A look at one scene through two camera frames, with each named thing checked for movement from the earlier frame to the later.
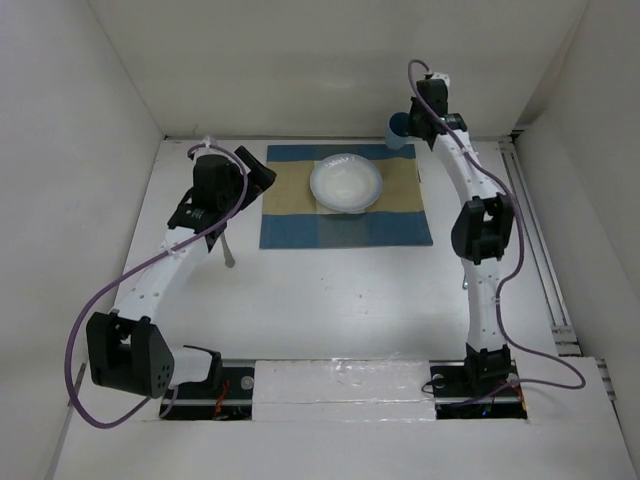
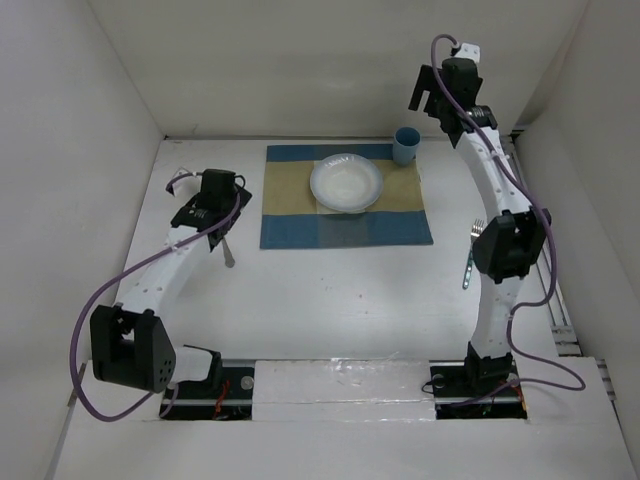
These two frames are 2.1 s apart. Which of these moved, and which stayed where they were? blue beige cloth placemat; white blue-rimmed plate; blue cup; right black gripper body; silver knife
Moved: right black gripper body; blue cup
Stayed: blue beige cloth placemat; silver knife; white blue-rimmed plate
